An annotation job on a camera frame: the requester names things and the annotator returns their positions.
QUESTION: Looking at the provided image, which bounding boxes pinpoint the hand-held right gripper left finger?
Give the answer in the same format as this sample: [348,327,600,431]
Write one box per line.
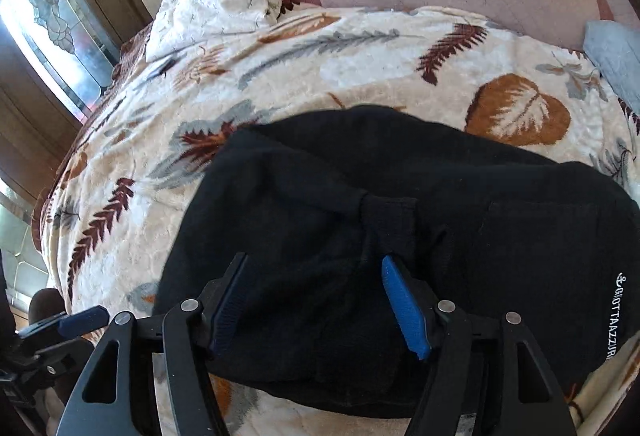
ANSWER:
[55,252,249,436]

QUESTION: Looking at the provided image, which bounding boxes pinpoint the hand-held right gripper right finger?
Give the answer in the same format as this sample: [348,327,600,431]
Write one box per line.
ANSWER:
[381,255,578,436]

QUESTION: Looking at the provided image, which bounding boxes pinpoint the black pants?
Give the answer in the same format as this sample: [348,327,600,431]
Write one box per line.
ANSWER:
[152,105,640,419]

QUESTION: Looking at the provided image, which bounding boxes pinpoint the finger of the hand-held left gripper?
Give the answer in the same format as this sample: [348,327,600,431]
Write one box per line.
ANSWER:
[55,305,110,338]

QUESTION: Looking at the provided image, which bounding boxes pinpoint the stained glass window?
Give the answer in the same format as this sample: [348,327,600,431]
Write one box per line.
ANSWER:
[0,0,122,123]

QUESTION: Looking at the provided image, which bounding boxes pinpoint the leaf print blanket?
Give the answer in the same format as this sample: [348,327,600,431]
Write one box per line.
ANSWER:
[37,5,640,436]

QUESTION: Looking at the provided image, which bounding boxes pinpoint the light blue cloth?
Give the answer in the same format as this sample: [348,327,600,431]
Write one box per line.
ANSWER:
[582,20,640,117]

